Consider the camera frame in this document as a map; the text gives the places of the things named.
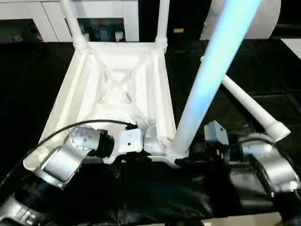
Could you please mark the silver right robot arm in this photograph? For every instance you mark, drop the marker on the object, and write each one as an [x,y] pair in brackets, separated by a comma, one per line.
[273,165]

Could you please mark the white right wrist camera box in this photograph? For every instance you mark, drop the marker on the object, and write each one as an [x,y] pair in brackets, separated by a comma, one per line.
[216,133]

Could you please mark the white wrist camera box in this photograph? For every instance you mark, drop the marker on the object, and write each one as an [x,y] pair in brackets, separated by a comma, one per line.
[128,141]
[216,133]

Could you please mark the white plastic table top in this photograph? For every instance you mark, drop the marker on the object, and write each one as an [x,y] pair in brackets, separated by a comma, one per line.
[117,80]

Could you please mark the black box with yellow label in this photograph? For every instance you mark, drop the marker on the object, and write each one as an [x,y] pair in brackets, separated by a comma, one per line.
[183,19]

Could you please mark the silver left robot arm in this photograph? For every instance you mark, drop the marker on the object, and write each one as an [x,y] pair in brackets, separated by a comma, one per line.
[61,160]

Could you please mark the white plastic bag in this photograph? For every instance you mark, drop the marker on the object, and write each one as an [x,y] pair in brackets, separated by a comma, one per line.
[268,21]

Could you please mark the white cabinet with glass doors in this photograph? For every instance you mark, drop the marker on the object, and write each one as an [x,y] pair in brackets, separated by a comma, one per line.
[28,16]

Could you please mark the white flat board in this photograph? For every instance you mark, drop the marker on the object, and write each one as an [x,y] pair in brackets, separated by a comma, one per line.
[292,47]

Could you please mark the small white jar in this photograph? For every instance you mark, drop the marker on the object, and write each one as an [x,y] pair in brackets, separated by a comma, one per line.
[119,36]

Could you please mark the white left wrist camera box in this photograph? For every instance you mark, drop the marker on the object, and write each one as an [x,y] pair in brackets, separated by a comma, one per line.
[128,141]

